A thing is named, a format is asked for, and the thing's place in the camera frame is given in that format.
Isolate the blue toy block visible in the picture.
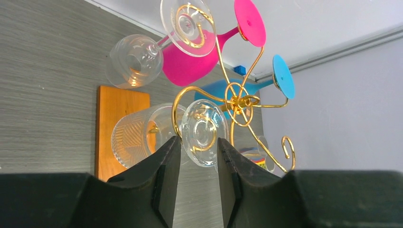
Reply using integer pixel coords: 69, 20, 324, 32
233, 66, 246, 76

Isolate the colourful toy brick building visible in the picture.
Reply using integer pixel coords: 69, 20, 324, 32
241, 147, 268, 171

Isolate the clear ribbed wine glass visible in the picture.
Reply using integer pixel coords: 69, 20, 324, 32
239, 143, 276, 173

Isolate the blue wine glass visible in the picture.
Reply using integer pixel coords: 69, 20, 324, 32
194, 55, 295, 120

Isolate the pink wine glass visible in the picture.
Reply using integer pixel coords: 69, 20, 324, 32
163, 0, 266, 86

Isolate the orange wooden rack base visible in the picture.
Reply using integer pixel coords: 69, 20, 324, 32
95, 85, 150, 182

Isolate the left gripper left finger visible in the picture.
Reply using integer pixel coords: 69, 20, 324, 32
0, 136, 181, 228

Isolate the gold wire wine glass rack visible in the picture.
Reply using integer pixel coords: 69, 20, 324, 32
171, 3, 297, 174

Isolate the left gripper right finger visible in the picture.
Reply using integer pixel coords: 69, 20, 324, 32
217, 138, 403, 228

